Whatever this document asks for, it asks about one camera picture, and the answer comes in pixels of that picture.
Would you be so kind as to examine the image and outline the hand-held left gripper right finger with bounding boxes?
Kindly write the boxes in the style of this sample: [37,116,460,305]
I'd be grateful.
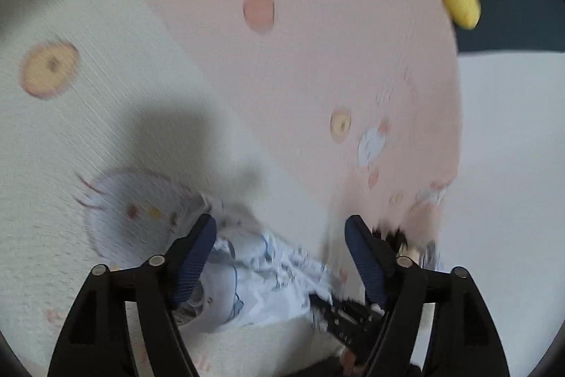
[344,216,510,377]

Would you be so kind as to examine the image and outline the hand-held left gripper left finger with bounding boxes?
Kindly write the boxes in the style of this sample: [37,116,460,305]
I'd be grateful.
[46,214,218,377]

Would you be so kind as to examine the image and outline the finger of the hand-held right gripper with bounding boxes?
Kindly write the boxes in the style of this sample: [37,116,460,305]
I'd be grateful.
[309,293,386,355]

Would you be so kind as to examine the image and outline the white cartoon-print pajama garment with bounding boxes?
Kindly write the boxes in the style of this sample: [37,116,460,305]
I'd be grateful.
[170,194,385,334]

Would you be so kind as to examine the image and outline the pink cartoon-print blanket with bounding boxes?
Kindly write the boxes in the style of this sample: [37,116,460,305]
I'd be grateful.
[0,0,462,377]

